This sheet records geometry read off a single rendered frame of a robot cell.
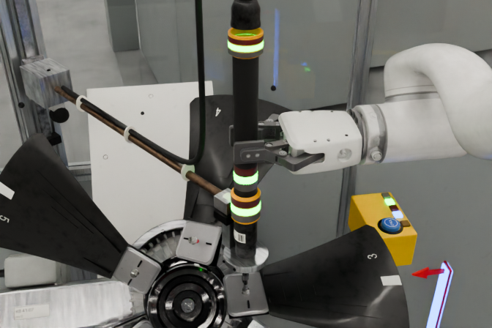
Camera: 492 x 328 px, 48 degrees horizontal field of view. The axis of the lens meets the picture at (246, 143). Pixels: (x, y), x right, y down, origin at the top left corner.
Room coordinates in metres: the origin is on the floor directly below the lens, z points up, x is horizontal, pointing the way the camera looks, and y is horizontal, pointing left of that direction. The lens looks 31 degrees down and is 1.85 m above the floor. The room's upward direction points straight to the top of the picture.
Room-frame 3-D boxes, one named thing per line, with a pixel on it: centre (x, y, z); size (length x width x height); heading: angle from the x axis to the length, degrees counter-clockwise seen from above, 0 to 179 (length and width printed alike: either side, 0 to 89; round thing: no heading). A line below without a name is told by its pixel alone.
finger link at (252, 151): (0.62, -0.02, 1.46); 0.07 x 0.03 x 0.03; 99
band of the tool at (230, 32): (0.65, 0.00, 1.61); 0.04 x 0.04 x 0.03
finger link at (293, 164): (0.62, -0.08, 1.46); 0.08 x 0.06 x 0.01; 158
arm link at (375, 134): (0.67, -0.17, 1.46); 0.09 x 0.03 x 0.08; 9
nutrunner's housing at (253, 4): (0.65, 0.00, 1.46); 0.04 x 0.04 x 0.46
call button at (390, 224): (0.95, -0.32, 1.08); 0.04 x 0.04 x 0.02
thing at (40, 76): (1.10, 0.43, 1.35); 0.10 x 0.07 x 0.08; 44
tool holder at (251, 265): (0.65, 0.01, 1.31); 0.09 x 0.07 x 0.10; 44
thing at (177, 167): (0.87, 0.21, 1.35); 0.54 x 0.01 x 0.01; 44
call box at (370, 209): (0.99, -0.31, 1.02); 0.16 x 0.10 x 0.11; 9
